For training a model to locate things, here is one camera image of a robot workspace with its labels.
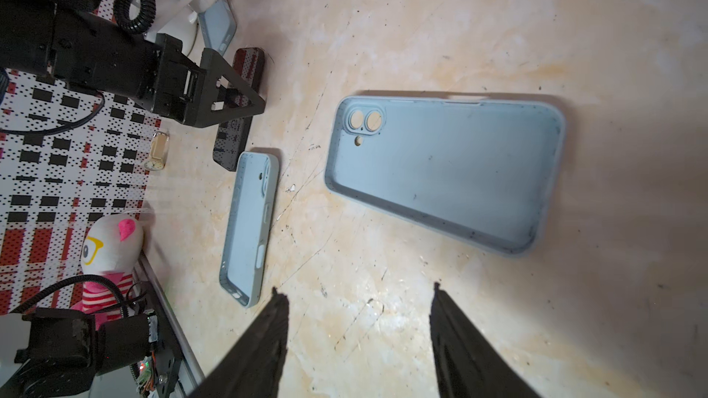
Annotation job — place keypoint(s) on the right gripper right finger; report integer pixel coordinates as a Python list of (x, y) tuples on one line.
[(466, 364)]

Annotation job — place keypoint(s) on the light blue cased phone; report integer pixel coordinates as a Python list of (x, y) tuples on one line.
[(248, 227)]

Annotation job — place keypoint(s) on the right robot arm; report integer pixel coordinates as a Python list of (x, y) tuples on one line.
[(58, 353)]

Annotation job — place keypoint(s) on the blue case near mug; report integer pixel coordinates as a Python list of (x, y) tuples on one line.
[(218, 26)]

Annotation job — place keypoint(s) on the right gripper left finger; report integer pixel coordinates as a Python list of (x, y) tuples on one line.
[(254, 366)]

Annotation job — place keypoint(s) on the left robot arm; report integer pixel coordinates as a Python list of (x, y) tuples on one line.
[(66, 40)]

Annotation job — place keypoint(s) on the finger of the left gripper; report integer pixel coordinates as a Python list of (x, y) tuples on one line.
[(236, 97)]

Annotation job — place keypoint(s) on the pink plush toy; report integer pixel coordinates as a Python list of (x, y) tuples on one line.
[(111, 249)]

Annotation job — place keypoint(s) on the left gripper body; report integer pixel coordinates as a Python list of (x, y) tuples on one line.
[(179, 89)]

